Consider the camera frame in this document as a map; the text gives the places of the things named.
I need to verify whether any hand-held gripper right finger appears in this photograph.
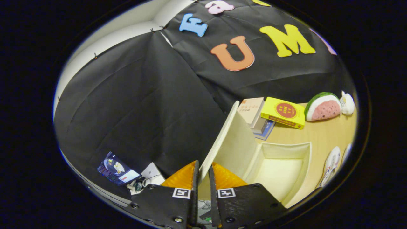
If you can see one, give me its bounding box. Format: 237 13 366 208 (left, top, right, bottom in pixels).
208 162 288 229

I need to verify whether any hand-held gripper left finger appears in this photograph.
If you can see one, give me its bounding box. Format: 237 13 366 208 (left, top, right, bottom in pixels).
124 160 199 229

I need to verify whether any beige storage box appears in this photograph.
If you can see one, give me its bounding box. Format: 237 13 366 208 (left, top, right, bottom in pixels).
199 101 313 209

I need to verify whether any white canvas shoe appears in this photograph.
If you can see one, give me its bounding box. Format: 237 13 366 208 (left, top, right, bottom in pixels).
341 143 352 166
317 146 341 189

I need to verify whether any white square box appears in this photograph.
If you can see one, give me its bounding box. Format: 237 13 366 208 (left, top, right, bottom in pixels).
141 162 166 186

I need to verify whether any dark printed packet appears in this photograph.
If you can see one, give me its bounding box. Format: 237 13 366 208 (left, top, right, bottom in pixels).
97 151 142 186

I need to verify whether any blue book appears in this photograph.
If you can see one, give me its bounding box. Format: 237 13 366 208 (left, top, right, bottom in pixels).
254 120 276 141

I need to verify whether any grey book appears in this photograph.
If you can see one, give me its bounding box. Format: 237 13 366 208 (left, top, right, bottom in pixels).
250 117 267 134

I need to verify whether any beige book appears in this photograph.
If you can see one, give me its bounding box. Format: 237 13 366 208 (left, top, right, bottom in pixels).
237 97 265 124

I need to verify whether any black backdrop cloth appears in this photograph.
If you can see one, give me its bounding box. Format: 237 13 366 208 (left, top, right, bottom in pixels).
54 0 355 199

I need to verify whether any yellow book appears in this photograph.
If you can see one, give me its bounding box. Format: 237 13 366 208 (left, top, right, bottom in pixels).
261 97 306 130

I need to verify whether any watermelon slice plush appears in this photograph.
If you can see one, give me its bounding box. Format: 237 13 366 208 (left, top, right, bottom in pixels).
304 92 342 122

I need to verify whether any white plush toy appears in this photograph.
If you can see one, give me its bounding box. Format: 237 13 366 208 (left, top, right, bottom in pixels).
340 91 355 115

